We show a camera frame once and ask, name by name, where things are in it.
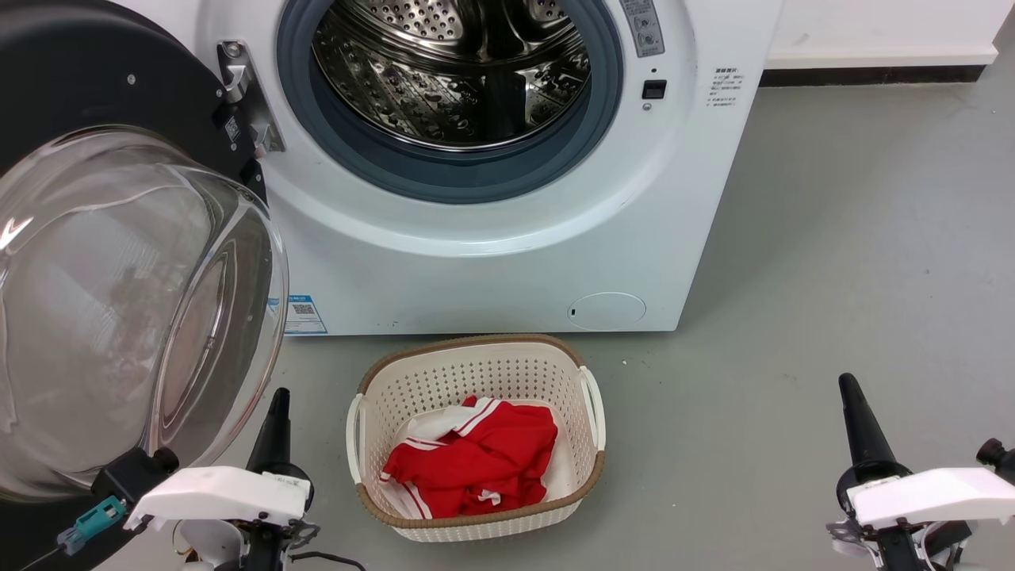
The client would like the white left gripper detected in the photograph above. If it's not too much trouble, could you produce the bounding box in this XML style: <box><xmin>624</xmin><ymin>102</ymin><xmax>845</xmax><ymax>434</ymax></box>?
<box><xmin>124</xmin><ymin>387</ymin><xmax>320</xmax><ymax>548</ymax></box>

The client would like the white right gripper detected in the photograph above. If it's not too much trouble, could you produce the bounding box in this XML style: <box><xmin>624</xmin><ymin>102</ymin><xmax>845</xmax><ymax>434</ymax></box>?
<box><xmin>825</xmin><ymin>372</ymin><xmax>1015</xmax><ymax>550</ymax></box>

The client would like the black round glass washer door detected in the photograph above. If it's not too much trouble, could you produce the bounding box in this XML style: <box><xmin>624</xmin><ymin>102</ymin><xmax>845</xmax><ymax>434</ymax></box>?
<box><xmin>0</xmin><ymin>0</ymin><xmax>291</xmax><ymax>571</ymax></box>

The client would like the white front-load washing machine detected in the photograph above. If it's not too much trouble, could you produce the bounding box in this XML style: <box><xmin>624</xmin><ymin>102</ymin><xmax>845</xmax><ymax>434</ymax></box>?
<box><xmin>111</xmin><ymin>0</ymin><xmax>786</xmax><ymax>337</ymax></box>

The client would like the metal door hinge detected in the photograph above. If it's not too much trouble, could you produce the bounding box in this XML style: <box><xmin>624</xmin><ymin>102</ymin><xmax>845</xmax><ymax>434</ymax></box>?
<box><xmin>215</xmin><ymin>40</ymin><xmax>287</xmax><ymax>158</ymax></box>

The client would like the blue energy label sticker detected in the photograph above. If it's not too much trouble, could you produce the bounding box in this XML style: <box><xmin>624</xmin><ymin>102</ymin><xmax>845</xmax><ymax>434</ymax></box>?
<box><xmin>281</xmin><ymin>294</ymin><xmax>329</xmax><ymax>337</ymax></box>

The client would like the red and white garment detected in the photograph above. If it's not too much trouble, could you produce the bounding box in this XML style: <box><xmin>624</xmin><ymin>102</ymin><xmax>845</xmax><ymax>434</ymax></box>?
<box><xmin>378</xmin><ymin>394</ymin><xmax>561</xmax><ymax>521</ymax></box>

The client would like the beige perforated laundry basket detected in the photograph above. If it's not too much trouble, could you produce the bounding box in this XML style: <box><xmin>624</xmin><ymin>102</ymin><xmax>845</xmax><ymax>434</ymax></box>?
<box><xmin>345</xmin><ymin>333</ymin><xmax>608</xmax><ymax>544</ymax></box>

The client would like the round white filter cover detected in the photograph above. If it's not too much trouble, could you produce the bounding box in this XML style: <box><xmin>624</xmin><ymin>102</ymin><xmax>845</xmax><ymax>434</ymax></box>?
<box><xmin>567</xmin><ymin>291</ymin><xmax>648</xmax><ymax>332</ymax></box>

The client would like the white and black baseboard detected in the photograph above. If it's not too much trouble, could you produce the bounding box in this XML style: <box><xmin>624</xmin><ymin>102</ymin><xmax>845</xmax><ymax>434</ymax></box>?
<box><xmin>759</xmin><ymin>44</ymin><xmax>1000</xmax><ymax>88</ymax></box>

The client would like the steel perforated washer drum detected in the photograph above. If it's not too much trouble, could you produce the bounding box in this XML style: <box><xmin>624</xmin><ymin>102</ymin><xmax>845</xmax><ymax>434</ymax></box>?
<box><xmin>311</xmin><ymin>0</ymin><xmax>593</xmax><ymax>152</ymax></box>

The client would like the grey instruction sticker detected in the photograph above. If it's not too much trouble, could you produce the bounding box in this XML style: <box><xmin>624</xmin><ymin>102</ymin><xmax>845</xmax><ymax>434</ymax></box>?
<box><xmin>618</xmin><ymin>0</ymin><xmax>666</xmax><ymax>59</ymax></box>

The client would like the thin black cable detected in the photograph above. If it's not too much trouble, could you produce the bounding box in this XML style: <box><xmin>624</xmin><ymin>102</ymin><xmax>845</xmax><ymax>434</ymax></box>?
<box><xmin>287</xmin><ymin>550</ymin><xmax>368</xmax><ymax>571</ymax></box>

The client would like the teal cable connector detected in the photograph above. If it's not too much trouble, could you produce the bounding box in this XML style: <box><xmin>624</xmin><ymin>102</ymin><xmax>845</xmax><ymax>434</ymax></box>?
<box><xmin>56</xmin><ymin>495</ymin><xmax>128</xmax><ymax>557</ymax></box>

